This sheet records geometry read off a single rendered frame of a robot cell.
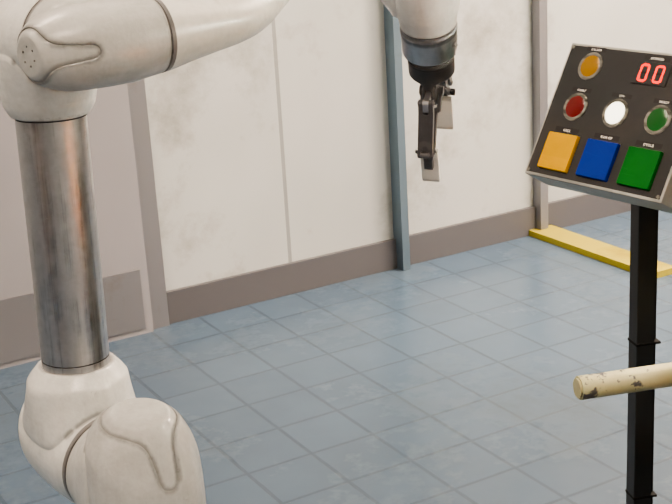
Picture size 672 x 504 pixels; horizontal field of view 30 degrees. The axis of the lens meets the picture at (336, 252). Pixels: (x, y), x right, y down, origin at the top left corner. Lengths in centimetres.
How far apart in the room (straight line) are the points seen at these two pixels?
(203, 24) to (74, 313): 46
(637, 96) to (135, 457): 121
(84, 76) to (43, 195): 25
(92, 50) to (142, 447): 53
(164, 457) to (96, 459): 9
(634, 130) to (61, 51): 119
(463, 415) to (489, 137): 172
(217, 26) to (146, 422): 54
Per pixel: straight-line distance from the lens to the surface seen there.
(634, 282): 259
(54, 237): 181
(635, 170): 237
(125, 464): 173
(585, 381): 237
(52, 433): 189
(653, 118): 239
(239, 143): 455
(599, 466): 345
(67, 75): 161
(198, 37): 169
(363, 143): 481
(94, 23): 162
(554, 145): 250
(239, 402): 388
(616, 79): 248
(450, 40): 199
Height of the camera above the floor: 159
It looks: 18 degrees down
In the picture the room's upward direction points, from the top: 3 degrees counter-clockwise
